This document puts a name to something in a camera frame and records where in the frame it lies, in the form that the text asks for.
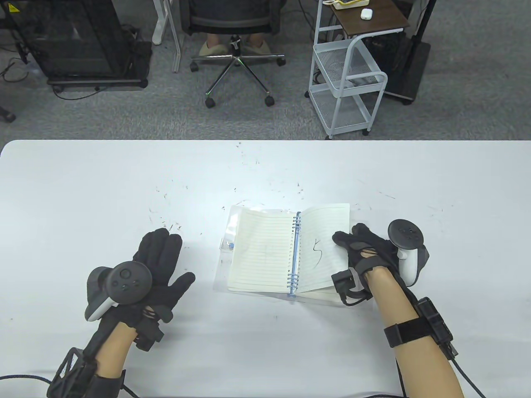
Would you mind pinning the black glove sensor box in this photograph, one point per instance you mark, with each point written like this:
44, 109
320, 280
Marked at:
344, 284
149, 336

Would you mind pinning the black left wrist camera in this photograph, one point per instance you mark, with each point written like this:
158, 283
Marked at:
68, 373

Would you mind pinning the black cabinet on wheels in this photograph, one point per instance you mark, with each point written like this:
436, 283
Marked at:
70, 41

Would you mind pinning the cream plastic box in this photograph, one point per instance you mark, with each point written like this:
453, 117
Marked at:
348, 4

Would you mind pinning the person's left hand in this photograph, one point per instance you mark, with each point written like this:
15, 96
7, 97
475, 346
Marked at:
161, 253

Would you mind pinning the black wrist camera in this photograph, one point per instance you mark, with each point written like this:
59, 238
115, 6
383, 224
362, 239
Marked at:
435, 323
68, 373

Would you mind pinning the white earbuds case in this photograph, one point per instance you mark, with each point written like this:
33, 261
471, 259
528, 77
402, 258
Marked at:
366, 13

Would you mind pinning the black white left controller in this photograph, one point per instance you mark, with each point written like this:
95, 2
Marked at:
128, 284

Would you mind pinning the white cart with wooden top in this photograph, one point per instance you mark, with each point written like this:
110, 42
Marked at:
381, 20

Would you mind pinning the person's left forearm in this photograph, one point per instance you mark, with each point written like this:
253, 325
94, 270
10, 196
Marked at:
116, 352

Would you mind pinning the spiral notebook with clear cover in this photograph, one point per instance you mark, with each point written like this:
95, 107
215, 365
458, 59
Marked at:
261, 253

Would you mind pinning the black chair caster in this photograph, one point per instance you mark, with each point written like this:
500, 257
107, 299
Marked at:
8, 116

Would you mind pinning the black left glove sensor box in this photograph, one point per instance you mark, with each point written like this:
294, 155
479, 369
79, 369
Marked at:
149, 336

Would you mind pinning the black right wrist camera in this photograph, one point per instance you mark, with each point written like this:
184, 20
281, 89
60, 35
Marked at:
435, 323

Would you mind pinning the person's right forearm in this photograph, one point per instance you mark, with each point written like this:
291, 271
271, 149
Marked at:
415, 365

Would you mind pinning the black monitor stand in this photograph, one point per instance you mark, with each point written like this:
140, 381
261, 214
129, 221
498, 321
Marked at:
417, 66

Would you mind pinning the white desk leg frame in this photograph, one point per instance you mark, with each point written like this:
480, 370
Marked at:
159, 25

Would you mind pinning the black white right controller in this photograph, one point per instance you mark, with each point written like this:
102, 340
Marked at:
405, 234

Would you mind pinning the black right glove sensor box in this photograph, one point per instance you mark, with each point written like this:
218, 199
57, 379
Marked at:
344, 284

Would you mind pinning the person's right hand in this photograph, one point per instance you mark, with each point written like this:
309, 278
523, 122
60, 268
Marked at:
365, 244

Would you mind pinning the black office chair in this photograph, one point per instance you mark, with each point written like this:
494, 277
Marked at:
232, 18

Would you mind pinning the black white controller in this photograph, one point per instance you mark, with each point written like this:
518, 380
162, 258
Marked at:
405, 234
128, 284

